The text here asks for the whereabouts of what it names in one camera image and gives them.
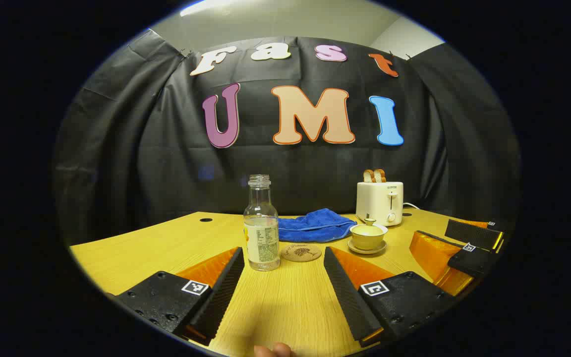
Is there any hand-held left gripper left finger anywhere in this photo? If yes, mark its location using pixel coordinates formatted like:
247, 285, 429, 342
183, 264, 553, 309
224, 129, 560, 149
114, 246, 245, 347

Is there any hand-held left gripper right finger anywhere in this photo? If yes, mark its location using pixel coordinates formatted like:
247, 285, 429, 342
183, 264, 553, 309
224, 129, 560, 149
323, 246, 457, 348

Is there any yellow-green teacup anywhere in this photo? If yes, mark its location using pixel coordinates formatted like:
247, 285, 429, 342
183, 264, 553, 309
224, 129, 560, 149
350, 227, 389, 250

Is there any round cork coaster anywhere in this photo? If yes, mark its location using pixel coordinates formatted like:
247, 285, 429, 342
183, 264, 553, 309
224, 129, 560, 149
281, 242, 322, 262

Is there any clear water bottle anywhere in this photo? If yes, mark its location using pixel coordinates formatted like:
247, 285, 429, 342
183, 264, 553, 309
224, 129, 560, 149
243, 175, 280, 272

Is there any yellow-green teacup lid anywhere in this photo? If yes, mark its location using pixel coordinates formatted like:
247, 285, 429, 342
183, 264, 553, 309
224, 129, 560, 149
352, 218, 388, 237

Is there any yellow-green saucer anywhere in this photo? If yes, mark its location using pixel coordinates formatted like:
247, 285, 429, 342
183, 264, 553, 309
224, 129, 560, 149
347, 239, 388, 255

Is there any blue towel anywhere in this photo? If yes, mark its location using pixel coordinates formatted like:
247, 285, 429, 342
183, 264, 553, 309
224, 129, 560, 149
278, 208, 358, 243

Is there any cream toaster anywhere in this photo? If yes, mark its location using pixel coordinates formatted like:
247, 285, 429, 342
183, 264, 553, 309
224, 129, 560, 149
356, 181, 404, 227

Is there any black backdrop cloth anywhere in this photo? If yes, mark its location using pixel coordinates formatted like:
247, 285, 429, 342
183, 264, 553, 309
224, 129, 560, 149
53, 35, 521, 246

